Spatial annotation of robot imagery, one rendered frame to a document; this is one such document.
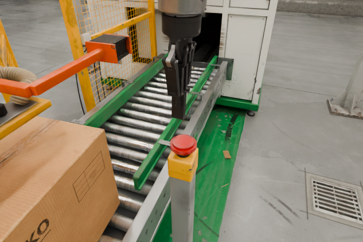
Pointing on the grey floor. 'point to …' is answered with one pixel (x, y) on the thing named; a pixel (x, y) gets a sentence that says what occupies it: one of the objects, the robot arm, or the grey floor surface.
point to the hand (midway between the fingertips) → (179, 104)
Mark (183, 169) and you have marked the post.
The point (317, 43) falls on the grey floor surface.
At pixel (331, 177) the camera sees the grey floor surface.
